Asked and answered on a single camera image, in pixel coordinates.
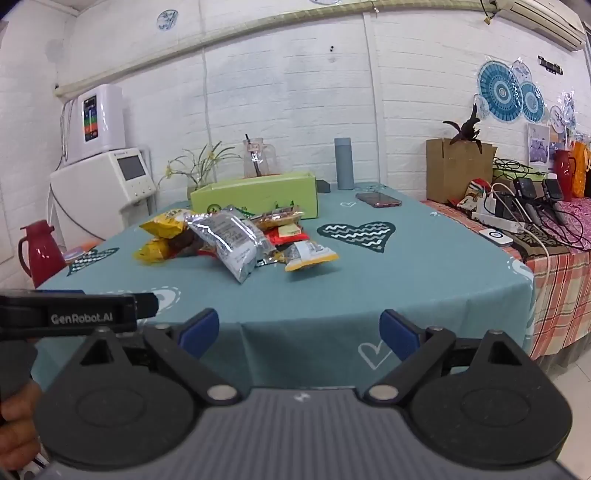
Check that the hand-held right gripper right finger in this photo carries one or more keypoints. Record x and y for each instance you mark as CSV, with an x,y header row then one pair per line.
x,y
397,337

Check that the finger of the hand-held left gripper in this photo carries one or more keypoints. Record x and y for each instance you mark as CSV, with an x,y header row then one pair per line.
x,y
147,305

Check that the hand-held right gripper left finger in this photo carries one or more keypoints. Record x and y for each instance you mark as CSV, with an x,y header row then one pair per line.
x,y
201,330

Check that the small yellow snack packet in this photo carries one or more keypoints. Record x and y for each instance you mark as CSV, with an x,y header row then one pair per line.
x,y
152,251

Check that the dark brown snack packet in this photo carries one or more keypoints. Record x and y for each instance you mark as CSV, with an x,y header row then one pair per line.
x,y
187,242

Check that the large yellow snack packet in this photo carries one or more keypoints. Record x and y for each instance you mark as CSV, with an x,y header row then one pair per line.
x,y
166,221

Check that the silver snack packet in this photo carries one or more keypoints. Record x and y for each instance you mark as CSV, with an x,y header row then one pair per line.
x,y
231,247

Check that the yellow and white snack packet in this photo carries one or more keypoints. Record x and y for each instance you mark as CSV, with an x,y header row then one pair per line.
x,y
309,256

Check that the red snack packet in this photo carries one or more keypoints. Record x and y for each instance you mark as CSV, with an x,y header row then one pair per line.
x,y
291,236

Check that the orange snack packet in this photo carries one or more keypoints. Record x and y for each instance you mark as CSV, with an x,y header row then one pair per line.
x,y
277,217

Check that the green cardboard box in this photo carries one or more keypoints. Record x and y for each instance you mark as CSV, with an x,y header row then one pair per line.
x,y
258,194

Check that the person's left hand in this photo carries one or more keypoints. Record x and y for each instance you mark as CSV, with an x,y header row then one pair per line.
x,y
18,429

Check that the red thermos jug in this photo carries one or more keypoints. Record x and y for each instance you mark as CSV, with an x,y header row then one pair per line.
x,y
44,254

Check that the white appliance with screen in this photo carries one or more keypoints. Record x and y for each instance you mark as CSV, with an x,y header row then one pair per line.
x,y
92,194

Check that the smartphone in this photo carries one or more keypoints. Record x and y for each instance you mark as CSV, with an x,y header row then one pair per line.
x,y
378,199

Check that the white power strip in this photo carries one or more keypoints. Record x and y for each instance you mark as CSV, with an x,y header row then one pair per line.
x,y
498,224

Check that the yellow flower plant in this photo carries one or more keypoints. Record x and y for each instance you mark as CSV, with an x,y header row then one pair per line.
x,y
203,161

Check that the striped fabric toy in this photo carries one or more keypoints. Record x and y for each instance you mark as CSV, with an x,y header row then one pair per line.
x,y
473,194

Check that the small black box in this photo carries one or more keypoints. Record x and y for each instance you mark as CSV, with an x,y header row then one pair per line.
x,y
323,186

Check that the plaid tablecloth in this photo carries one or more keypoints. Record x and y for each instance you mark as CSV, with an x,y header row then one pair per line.
x,y
558,286

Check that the brown cardboard box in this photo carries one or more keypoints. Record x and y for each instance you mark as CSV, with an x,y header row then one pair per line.
x,y
450,170

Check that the glass pitcher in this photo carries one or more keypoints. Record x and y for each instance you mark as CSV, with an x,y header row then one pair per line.
x,y
265,161

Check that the grey-blue bottle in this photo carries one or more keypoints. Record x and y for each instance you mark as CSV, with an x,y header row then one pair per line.
x,y
344,164

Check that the black stirring stick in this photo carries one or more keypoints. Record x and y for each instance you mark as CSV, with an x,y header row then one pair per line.
x,y
255,157

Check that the white water purifier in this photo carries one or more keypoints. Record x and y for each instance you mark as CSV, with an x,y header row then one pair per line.
x,y
108,120

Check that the black charging device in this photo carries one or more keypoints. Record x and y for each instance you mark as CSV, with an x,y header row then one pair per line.
x,y
552,189
525,190

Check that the pink floral cloth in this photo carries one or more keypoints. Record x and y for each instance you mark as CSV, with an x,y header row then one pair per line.
x,y
577,221

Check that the purple leaf plant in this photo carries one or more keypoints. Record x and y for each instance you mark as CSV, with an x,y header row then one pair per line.
x,y
466,129

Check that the purple photo poster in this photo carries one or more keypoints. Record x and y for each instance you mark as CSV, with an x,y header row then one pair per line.
x,y
539,145

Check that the orange bag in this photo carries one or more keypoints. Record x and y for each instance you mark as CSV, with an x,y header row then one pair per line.
x,y
582,168

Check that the large blue paper fan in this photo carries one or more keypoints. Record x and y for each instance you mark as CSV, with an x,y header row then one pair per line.
x,y
498,92

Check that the medium blue paper fan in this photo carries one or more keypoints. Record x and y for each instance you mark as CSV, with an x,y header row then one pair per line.
x,y
533,104

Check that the small blue paper fan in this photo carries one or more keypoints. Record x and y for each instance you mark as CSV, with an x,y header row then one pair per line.
x,y
521,73

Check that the white air conditioner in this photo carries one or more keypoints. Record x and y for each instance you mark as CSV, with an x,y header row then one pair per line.
x,y
545,18

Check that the white wall conduit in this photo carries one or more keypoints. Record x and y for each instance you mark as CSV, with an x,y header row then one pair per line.
x,y
374,92

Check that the green wrapped wall pipe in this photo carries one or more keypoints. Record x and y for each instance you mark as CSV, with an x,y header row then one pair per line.
x,y
207,44

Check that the blue round wall plate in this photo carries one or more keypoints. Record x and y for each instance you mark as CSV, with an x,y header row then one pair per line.
x,y
166,21

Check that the black wall sign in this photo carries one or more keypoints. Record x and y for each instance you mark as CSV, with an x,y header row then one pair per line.
x,y
551,64

